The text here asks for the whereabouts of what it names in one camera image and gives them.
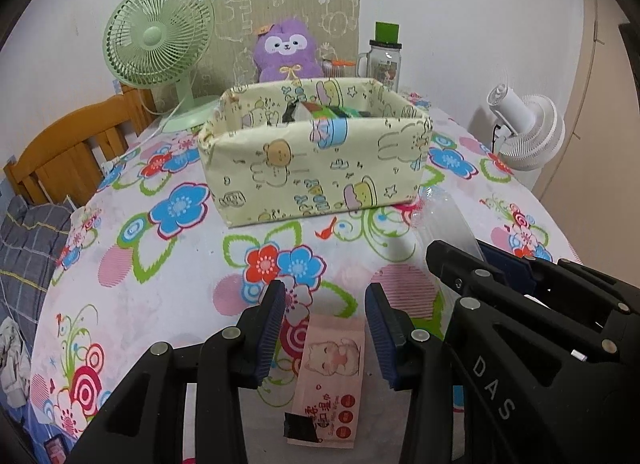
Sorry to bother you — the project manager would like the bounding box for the purple plush toy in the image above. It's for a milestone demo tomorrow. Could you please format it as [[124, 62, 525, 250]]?
[[251, 18, 326, 84]]

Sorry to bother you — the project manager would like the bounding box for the cotton swab container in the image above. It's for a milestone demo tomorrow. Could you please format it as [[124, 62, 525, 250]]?
[[322, 57, 357, 79]]

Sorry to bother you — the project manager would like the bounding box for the wooden chair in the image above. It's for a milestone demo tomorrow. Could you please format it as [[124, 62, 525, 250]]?
[[2, 86, 157, 205]]

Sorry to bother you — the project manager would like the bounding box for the white desk fan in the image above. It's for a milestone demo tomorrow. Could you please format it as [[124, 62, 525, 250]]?
[[485, 83, 566, 173]]

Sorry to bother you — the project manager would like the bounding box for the blue plaid pillow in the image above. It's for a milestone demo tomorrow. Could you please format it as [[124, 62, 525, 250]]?
[[0, 194, 74, 291]]

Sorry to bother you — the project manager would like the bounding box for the white crumpled cloth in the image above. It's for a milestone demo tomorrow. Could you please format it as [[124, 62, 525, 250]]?
[[0, 316, 34, 408]]

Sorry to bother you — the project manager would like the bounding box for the white fan cable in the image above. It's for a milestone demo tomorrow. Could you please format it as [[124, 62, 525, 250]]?
[[97, 102, 187, 175]]

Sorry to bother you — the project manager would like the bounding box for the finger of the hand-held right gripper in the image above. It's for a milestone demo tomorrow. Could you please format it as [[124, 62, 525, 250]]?
[[425, 239, 508, 309], [474, 239, 640, 301]]

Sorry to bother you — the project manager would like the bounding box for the beige printed wall cloth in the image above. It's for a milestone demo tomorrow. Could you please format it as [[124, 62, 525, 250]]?
[[208, 0, 362, 90]]

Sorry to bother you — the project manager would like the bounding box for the pink tissue packet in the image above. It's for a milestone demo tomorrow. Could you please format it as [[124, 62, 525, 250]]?
[[284, 314, 365, 448]]

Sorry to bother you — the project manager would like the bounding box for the glass jar with green lid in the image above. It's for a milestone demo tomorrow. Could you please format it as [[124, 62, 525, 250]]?
[[356, 21, 404, 94]]

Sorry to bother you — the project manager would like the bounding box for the yellow printed fabric box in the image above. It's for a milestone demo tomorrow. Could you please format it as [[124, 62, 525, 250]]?
[[197, 77, 434, 230]]

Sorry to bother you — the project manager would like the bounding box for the clear plastic bag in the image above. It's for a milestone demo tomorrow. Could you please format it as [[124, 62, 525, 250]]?
[[413, 192, 487, 267]]

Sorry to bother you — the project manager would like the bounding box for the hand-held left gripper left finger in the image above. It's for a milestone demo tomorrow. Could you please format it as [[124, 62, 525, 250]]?
[[65, 280, 287, 464]]

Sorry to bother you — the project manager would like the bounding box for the floral tablecloth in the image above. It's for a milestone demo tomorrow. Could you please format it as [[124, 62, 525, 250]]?
[[30, 88, 583, 464]]

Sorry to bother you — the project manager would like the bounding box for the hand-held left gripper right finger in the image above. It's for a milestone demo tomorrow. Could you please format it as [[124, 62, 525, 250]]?
[[364, 283, 463, 464]]

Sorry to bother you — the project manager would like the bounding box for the green desk fan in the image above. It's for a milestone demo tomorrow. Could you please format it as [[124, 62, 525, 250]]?
[[102, 0, 221, 134]]

